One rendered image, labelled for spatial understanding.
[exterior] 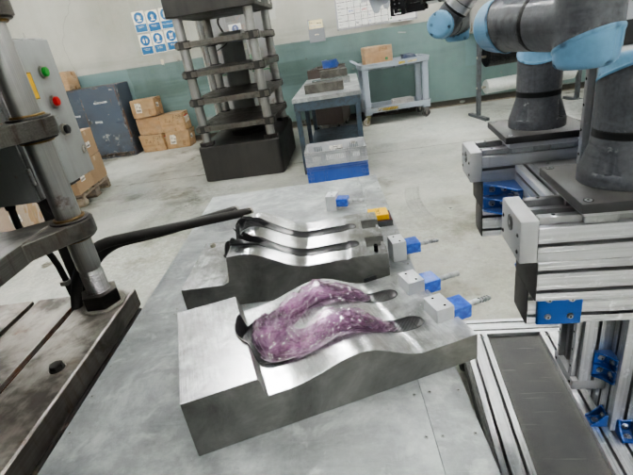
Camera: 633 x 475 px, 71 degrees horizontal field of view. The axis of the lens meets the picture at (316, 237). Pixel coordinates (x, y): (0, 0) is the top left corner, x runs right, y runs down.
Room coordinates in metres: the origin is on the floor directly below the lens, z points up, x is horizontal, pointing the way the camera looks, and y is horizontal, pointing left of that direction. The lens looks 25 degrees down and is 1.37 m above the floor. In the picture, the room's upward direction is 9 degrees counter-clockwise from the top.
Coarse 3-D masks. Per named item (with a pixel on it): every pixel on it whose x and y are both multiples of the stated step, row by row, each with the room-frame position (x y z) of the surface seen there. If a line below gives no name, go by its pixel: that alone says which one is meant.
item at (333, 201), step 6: (330, 192) 1.48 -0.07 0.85; (336, 192) 1.47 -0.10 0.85; (330, 198) 1.44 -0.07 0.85; (336, 198) 1.45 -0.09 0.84; (342, 198) 1.44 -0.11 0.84; (348, 198) 1.44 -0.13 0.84; (360, 198) 1.43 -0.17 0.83; (330, 204) 1.44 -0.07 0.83; (336, 204) 1.44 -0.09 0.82; (342, 204) 1.43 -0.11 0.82; (348, 204) 1.43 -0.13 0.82; (330, 210) 1.44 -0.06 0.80; (336, 210) 1.44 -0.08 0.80
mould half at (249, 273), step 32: (288, 224) 1.14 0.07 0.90; (320, 224) 1.14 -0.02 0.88; (256, 256) 0.92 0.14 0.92; (288, 256) 0.95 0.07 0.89; (320, 256) 0.94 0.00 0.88; (352, 256) 0.91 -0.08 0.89; (384, 256) 0.90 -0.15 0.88; (192, 288) 0.93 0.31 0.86; (224, 288) 0.92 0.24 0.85; (256, 288) 0.92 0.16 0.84; (288, 288) 0.91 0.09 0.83
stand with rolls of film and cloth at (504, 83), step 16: (480, 48) 6.03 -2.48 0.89; (480, 64) 6.03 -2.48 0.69; (496, 64) 6.01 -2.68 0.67; (480, 80) 6.03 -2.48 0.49; (496, 80) 6.01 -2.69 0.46; (512, 80) 6.00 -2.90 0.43; (576, 80) 6.16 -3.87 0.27; (480, 96) 6.03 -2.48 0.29; (576, 96) 6.14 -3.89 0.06; (480, 112) 6.03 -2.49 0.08
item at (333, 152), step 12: (312, 144) 4.52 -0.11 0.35; (324, 144) 4.51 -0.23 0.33; (336, 144) 4.50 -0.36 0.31; (348, 144) 4.48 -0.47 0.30; (360, 144) 4.47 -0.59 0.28; (312, 156) 4.15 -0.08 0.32; (324, 156) 4.14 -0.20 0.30; (336, 156) 4.12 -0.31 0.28; (348, 156) 4.11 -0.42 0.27; (360, 156) 4.10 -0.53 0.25
